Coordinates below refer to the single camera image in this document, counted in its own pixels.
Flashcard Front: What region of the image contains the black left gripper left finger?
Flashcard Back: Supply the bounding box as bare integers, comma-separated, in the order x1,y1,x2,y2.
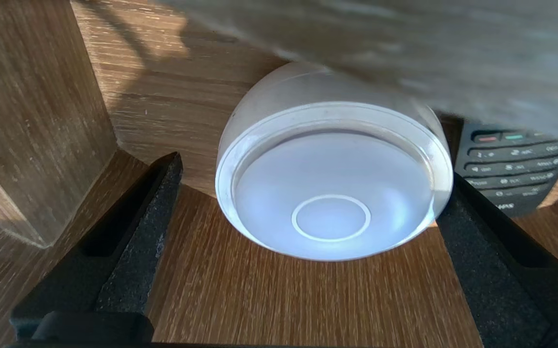
11,152,184,340

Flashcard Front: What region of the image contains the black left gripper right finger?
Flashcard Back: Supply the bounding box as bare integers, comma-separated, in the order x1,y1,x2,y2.
435,173,558,348

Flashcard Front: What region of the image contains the black TV remote control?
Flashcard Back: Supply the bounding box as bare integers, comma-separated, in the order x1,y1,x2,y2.
455,121,558,218

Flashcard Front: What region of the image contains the white round smart speaker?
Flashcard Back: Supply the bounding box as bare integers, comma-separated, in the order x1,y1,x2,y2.
215,61,454,262

